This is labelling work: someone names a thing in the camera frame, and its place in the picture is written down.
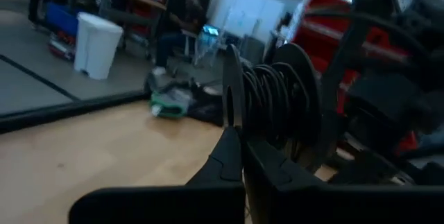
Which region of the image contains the person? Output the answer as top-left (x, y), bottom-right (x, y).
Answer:
top-left (152, 0), bottom-right (209, 78)

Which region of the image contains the thin dark cord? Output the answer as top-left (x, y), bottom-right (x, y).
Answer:
top-left (242, 62), bottom-right (309, 148)

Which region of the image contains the right camera black cable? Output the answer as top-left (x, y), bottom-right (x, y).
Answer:
top-left (305, 10), bottom-right (429, 65)

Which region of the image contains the black cord spool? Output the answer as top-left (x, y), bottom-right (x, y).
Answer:
top-left (221, 42), bottom-right (323, 171)

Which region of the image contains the white cabinet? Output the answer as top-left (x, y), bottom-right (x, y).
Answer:
top-left (207, 0), bottom-right (286, 46)

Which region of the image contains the black coated work glove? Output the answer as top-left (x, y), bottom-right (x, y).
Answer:
top-left (189, 83), bottom-right (225, 128)

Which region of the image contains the red tool cabinet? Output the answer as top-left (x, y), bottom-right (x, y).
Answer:
top-left (293, 0), bottom-right (420, 155)

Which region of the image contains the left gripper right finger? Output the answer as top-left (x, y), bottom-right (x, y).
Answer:
top-left (244, 140), bottom-right (444, 224)

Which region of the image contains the white waste bin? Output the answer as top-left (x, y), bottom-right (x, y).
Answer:
top-left (73, 11), bottom-right (124, 80)

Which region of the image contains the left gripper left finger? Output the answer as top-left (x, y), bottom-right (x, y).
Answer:
top-left (69, 128), bottom-right (246, 224)

